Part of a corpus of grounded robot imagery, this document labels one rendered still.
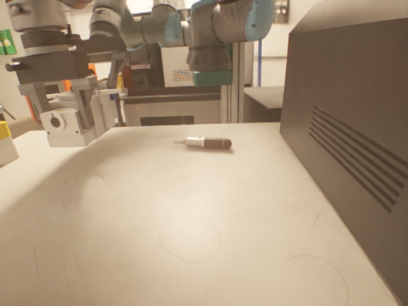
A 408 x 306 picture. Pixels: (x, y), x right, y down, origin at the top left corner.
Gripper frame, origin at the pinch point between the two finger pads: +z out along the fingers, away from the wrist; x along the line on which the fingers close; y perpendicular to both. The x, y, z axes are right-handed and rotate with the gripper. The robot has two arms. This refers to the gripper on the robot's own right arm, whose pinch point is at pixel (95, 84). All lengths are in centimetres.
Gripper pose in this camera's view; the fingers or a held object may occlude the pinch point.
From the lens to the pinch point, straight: 61.2
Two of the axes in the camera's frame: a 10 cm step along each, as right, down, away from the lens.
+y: -0.7, -2.5, -9.7
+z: 0.1, 9.7, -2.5
